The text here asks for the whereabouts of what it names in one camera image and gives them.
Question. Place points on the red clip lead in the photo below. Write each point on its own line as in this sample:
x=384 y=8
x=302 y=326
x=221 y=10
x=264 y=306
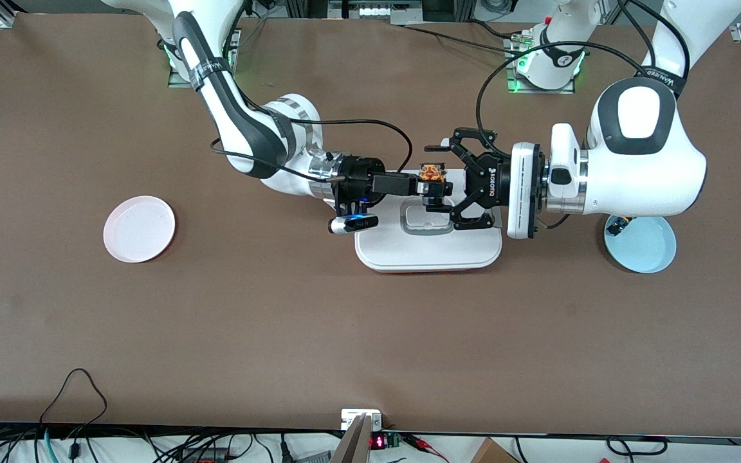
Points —
x=425 y=445

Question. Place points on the orange push-button switch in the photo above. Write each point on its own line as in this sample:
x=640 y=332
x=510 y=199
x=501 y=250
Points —
x=433 y=172

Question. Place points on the green push-button switch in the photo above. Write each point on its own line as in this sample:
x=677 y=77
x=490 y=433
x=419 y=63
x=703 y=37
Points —
x=618 y=226

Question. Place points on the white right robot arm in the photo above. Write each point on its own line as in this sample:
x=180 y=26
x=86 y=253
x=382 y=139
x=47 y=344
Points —
x=242 y=122

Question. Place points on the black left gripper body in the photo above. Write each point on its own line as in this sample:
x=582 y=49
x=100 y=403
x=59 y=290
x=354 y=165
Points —
x=490 y=182

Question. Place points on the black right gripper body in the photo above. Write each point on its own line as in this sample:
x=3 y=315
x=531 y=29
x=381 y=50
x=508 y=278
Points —
x=359 y=175

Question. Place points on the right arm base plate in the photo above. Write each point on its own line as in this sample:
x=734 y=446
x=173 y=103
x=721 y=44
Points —
x=174 y=82

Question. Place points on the red digit display board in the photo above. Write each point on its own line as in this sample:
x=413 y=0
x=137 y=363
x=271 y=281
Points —
x=378 y=442

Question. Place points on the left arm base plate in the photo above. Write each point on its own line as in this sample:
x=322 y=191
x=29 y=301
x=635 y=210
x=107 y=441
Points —
x=560 y=90

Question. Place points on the grey metal bar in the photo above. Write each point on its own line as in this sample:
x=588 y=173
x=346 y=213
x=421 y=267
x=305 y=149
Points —
x=354 y=447

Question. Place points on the brown cardboard box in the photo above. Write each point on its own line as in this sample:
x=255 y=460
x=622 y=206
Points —
x=489 y=453

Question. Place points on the white lidded lunch box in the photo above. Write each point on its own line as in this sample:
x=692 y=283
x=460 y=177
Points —
x=428 y=254

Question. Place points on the small white box device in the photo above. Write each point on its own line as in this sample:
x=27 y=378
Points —
x=351 y=418

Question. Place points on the light blue round plate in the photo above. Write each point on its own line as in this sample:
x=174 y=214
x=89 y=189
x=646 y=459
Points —
x=650 y=247

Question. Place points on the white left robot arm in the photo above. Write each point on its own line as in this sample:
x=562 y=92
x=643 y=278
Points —
x=634 y=161

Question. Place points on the white power strip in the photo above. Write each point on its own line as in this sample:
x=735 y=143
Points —
x=383 y=11

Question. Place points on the pink round plate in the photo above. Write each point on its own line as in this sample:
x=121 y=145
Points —
x=139 y=229

